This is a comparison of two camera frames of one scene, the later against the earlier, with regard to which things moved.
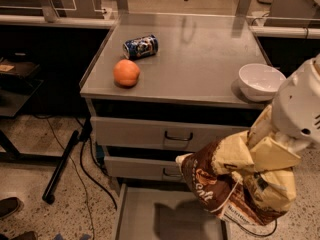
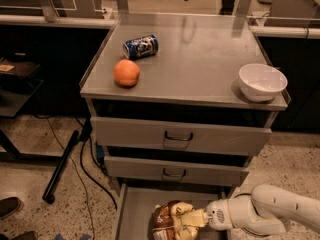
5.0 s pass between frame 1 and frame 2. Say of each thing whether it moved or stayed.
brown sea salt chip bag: moved
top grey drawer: stayed
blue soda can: stayed
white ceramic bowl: stayed
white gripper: moved
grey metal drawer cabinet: stayed
